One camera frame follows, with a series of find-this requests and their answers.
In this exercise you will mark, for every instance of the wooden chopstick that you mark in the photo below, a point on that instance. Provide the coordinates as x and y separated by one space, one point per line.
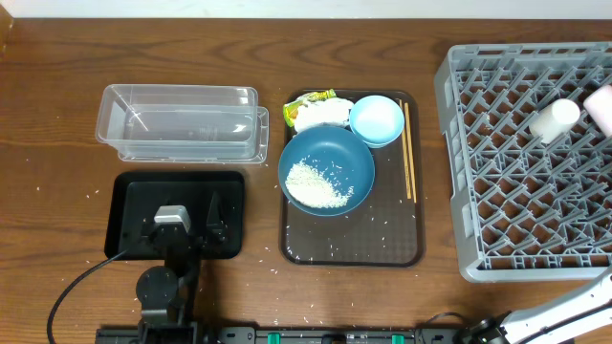
405 157
410 154

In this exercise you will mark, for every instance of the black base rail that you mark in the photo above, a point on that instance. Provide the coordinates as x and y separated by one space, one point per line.
247 335

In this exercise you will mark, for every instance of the light blue bowl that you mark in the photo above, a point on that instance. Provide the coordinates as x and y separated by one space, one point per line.
377 120

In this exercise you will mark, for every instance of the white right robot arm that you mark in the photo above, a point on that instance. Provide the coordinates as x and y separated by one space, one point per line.
580 311

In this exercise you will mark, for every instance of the white plastic cup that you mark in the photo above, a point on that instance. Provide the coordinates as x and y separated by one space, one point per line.
556 119

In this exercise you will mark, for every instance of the black plastic bin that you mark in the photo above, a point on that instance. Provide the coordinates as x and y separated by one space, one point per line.
137 195

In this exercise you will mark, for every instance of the green yellow snack wrapper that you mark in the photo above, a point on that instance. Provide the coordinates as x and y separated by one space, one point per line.
290 110

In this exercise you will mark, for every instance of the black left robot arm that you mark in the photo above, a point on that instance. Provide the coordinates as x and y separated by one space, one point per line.
167 292

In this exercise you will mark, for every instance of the dark brown serving tray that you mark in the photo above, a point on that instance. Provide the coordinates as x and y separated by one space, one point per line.
385 230

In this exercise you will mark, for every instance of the clear plastic container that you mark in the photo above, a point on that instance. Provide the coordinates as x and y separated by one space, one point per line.
131 114

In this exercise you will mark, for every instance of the pink plastic cup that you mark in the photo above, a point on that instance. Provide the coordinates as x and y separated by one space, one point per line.
599 107

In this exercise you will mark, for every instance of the grey dishwasher rack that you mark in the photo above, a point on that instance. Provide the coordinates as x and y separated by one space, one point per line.
523 210

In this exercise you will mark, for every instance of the pile of white rice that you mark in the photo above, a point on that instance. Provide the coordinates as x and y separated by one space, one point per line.
311 188

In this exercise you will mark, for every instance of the dark blue plate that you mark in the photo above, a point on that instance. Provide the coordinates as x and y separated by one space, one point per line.
340 155

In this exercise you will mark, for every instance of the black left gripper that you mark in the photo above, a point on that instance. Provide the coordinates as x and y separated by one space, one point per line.
182 235

